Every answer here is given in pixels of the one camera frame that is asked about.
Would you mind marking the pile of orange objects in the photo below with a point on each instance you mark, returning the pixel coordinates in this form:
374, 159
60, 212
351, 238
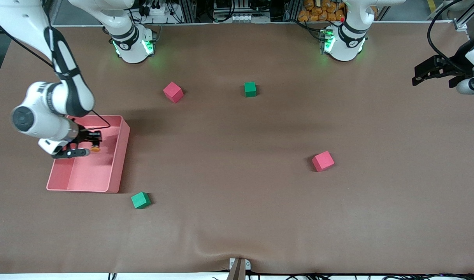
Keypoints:
318, 13

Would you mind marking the white terminal block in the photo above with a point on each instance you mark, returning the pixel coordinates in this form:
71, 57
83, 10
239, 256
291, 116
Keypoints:
241, 18

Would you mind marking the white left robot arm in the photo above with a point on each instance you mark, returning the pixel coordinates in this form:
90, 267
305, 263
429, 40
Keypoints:
344, 42

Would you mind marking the aluminium camera post with bracket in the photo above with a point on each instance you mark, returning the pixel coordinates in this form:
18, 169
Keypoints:
239, 268

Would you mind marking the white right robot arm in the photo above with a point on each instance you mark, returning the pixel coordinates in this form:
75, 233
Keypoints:
34, 112

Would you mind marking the white power strip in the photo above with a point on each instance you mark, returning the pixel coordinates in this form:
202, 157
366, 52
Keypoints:
155, 11

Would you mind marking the pink foam cube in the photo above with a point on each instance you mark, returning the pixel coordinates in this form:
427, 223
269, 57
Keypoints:
322, 161
173, 92

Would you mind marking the green foam cube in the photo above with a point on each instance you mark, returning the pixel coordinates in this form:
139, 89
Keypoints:
140, 200
250, 89

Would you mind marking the aluminium frame profile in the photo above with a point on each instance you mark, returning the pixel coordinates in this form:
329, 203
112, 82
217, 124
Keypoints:
460, 25

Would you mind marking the brown table mat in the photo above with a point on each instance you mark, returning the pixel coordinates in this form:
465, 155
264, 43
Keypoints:
237, 202

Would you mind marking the pink plastic tray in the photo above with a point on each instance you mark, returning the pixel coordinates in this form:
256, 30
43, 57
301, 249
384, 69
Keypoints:
93, 175

